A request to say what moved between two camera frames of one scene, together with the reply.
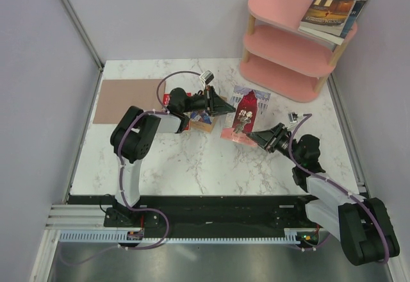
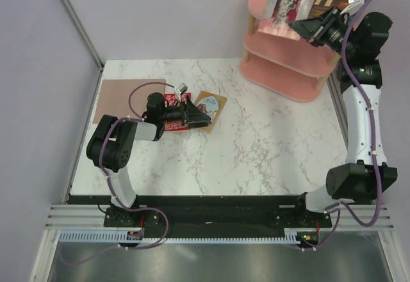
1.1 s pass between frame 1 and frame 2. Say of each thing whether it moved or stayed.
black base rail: stayed
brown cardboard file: stayed
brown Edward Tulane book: stayed
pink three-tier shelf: stayed
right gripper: moved
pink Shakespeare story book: moved
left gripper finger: moved
